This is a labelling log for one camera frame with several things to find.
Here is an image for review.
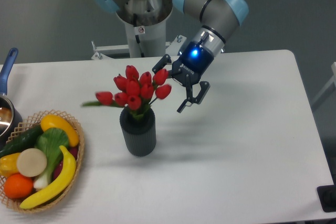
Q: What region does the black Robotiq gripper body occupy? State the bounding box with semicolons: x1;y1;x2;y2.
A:
171;41;214;87

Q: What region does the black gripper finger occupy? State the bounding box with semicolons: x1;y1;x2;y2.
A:
177;81;211;113
152;54;181;76

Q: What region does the red tulip bouquet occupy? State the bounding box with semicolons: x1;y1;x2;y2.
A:
82;65;172;122

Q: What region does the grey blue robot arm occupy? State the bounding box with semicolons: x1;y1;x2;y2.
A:
94;0;249;111

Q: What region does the dark grey ribbed vase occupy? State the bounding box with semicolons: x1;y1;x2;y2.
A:
120;108;156;157

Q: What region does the white furniture leg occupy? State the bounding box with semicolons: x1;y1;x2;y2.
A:
311;62;335;112

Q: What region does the purple red vegetable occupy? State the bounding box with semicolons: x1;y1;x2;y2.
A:
53;147;78;180

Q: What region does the yellow squash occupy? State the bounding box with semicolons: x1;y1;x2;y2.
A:
40;114;79;147

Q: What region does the green bok choy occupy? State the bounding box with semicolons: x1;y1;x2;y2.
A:
34;127;69;190

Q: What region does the yellow banana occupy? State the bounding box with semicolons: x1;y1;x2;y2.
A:
19;145;76;209

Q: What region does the woven wicker basket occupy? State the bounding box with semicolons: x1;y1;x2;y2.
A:
1;110;85;214

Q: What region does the green cucumber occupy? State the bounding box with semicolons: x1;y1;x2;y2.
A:
1;124;43;158

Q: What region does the black device at edge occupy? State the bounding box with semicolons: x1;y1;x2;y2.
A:
317;185;335;212

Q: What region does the beige round disc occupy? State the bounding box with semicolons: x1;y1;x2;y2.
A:
16;148;47;177

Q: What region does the yellow bell pepper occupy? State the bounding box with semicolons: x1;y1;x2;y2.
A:
1;153;20;177

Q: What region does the orange fruit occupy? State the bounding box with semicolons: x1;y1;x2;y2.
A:
4;173;33;199

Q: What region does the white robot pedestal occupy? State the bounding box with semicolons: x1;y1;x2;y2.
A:
117;0;173;58

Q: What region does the white metal base frame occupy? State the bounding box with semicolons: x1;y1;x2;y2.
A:
91;35;187;60

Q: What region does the blue handled saucepan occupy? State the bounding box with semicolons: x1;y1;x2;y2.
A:
1;48;23;149

